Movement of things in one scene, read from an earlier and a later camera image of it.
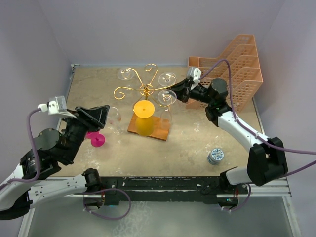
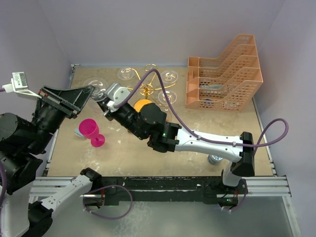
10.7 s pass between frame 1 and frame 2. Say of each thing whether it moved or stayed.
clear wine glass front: stayed
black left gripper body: moved
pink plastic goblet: stayed
